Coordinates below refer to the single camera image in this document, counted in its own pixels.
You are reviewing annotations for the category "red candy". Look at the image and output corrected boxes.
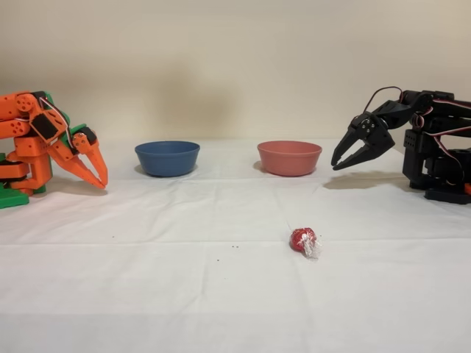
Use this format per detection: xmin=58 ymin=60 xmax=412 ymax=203
xmin=289 ymin=227 xmax=324 ymax=261

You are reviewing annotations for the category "green arm base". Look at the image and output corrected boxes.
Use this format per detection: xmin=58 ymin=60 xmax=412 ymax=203
xmin=0 ymin=152 xmax=48 ymax=210

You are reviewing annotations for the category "red bowl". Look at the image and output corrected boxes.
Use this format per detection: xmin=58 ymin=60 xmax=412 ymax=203
xmin=256 ymin=140 xmax=323 ymax=177

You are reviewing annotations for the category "blue bowl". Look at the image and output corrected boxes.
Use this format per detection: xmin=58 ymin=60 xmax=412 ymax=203
xmin=134 ymin=140 xmax=202 ymax=178

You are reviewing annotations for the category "white tablecloth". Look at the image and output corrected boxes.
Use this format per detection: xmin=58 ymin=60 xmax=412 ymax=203
xmin=0 ymin=138 xmax=471 ymax=353

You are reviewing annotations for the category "servo cable on orange arm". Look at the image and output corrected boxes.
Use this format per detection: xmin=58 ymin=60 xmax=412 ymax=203
xmin=38 ymin=96 xmax=77 ymax=150

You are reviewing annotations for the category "thin looped gripper servo cable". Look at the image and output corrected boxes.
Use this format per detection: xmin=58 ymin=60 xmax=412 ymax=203
xmin=363 ymin=86 xmax=404 ymax=113

